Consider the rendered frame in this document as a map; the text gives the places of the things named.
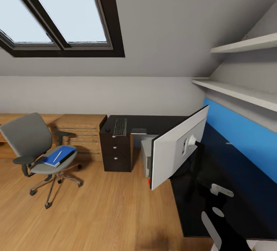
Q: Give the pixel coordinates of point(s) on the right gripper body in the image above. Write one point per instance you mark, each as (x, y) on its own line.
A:
(205, 193)

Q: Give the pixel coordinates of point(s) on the keyboard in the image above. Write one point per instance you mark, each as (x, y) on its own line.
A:
(120, 127)

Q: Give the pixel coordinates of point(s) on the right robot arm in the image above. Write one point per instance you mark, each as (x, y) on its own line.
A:
(222, 233)

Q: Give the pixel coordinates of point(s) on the monitor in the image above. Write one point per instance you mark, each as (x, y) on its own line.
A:
(171, 148)

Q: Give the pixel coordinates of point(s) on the folder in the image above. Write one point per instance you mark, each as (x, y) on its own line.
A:
(65, 153)

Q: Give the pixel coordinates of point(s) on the notebook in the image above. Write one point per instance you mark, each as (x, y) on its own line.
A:
(139, 131)

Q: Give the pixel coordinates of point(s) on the fixed window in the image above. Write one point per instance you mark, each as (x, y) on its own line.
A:
(61, 29)

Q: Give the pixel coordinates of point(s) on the swivel chair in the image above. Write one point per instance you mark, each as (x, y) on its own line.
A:
(30, 139)

